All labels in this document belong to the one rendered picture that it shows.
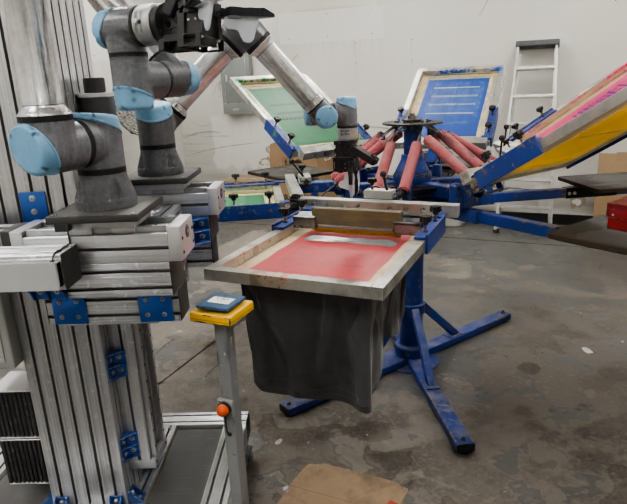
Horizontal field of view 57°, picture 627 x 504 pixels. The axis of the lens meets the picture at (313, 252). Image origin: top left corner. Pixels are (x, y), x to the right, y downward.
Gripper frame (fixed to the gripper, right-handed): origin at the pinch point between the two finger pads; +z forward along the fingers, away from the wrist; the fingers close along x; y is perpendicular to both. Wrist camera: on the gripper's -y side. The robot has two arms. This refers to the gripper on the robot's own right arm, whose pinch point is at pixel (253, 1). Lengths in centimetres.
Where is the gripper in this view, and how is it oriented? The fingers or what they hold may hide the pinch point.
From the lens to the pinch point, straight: 108.4
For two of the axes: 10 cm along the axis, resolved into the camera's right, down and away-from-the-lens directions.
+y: -0.2, 9.8, 1.8
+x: -4.6, 1.5, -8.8
